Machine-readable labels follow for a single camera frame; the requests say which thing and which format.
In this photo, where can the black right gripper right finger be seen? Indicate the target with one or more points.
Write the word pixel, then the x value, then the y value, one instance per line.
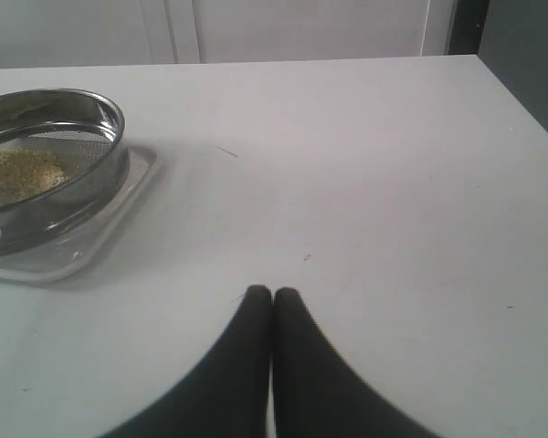
pixel 316 393

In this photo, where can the yellow grain powder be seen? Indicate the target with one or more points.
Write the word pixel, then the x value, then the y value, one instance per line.
pixel 26 173

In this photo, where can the round steel sieve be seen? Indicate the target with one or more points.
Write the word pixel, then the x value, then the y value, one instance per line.
pixel 74 122

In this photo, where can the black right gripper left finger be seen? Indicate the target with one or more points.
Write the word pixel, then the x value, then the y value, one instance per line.
pixel 226 393

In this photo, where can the white plastic tray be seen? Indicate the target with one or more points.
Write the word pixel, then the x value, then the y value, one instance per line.
pixel 73 251

